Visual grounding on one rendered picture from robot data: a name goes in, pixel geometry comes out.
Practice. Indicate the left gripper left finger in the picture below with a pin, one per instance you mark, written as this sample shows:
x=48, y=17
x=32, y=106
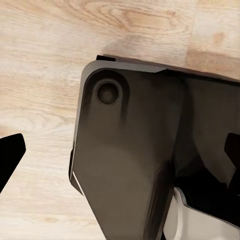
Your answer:
x=12, y=149

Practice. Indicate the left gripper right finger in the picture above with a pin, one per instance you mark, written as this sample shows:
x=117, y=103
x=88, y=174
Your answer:
x=232, y=149

